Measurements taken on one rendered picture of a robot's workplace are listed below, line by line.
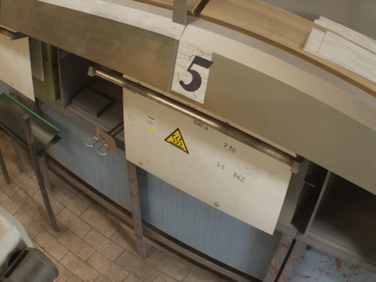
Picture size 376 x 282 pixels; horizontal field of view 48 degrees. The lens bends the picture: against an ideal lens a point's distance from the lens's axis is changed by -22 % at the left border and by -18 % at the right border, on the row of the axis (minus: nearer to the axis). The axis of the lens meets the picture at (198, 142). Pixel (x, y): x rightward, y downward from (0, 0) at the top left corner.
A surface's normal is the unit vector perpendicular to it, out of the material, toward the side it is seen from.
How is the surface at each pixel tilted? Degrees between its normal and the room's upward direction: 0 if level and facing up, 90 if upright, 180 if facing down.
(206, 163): 90
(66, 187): 0
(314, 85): 54
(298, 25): 33
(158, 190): 90
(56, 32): 79
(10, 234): 42
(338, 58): 27
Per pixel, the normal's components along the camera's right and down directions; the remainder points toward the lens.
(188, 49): -0.53, 0.41
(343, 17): -0.26, -0.30
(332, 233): 0.05, -0.73
